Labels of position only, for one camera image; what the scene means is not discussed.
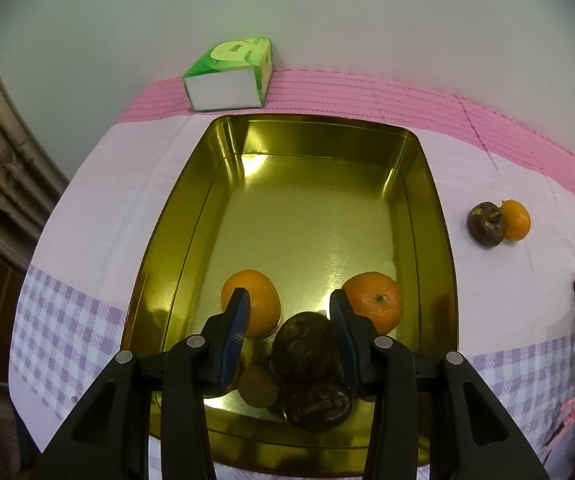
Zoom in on orange tangerine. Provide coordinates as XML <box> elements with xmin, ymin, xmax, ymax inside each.
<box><xmin>220</xmin><ymin>269</ymin><xmax>282</xmax><ymax>339</ymax></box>
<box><xmin>500</xmin><ymin>200</ymin><xmax>531</xmax><ymax>241</ymax></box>
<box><xmin>341</xmin><ymin>271</ymin><xmax>404</xmax><ymax>335</ymax></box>

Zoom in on dark brown round fruit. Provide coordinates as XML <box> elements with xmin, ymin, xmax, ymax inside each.
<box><xmin>268</xmin><ymin>311</ymin><xmax>343</xmax><ymax>391</ymax></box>

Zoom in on green tissue box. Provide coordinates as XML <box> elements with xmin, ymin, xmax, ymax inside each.
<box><xmin>182</xmin><ymin>36</ymin><xmax>274</xmax><ymax>112</ymax></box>

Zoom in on gold metal tin tray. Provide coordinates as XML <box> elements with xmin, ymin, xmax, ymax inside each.
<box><xmin>120</xmin><ymin>114</ymin><xmax>461</xmax><ymax>477</ymax></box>

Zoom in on pink and purple checked bedsheet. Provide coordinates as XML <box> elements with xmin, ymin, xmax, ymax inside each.
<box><xmin>7</xmin><ymin>67</ymin><xmax>575</xmax><ymax>480</ymax></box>

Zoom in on small brown round fruit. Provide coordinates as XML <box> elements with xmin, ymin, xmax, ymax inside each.
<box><xmin>237</xmin><ymin>362</ymin><xmax>280</xmax><ymax>407</ymax></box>

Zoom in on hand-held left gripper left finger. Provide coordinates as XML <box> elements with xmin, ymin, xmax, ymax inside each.
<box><xmin>32</xmin><ymin>287</ymin><xmax>252</xmax><ymax>480</ymax></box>

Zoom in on dark mangosteen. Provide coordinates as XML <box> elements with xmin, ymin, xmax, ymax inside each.
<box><xmin>468</xmin><ymin>201</ymin><xmax>508</xmax><ymax>249</ymax></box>
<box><xmin>283</xmin><ymin>381</ymin><xmax>354</xmax><ymax>432</ymax></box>

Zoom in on pink strap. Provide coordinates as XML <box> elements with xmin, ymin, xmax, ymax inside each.
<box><xmin>545</xmin><ymin>399</ymin><xmax>575</xmax><ymax>448</ymax></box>

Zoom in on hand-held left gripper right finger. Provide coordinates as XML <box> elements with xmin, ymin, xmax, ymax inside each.
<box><xmin>328</xmin><ymin>289</ymin><xmax>551</xmax><ymax>480</ymax></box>

